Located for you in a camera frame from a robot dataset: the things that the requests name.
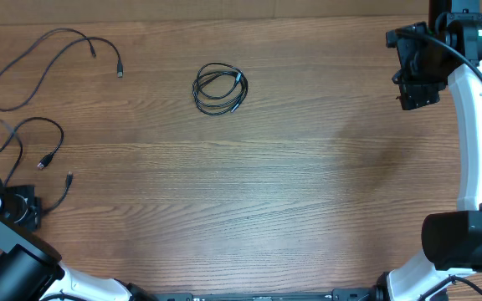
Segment black cable with usb plug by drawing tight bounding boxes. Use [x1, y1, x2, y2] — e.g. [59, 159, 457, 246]
[0, 113, 74, 217]

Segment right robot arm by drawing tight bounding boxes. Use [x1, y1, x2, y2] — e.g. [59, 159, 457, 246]
[331, 0, 482, 300]

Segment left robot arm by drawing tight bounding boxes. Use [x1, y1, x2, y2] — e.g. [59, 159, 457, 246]
[0, 179, 139, 301]

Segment thin black usb cable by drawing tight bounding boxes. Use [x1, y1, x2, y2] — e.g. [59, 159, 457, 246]
[0, 28, 125, 113]

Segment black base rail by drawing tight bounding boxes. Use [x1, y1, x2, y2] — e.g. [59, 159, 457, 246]
[147, 288, 387, 301]

